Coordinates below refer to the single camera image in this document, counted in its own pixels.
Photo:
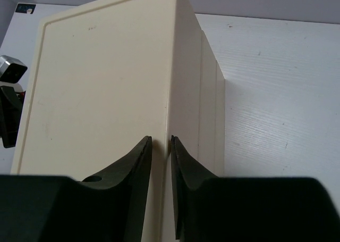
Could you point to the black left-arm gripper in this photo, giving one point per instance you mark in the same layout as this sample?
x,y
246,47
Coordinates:
x,y
11,110

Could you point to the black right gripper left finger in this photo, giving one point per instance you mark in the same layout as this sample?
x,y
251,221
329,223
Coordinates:
x,y
109,205

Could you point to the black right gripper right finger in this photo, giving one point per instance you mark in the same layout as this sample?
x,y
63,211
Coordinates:
x,y
212,208

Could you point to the cream plastic drawer cabinet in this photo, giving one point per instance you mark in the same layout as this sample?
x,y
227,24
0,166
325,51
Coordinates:
x,y
108,73

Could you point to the black table label left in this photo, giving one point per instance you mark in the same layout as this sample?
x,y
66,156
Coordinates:
x,y
25,8

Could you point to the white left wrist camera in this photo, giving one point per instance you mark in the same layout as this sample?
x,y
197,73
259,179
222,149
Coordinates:
x,y
12,70

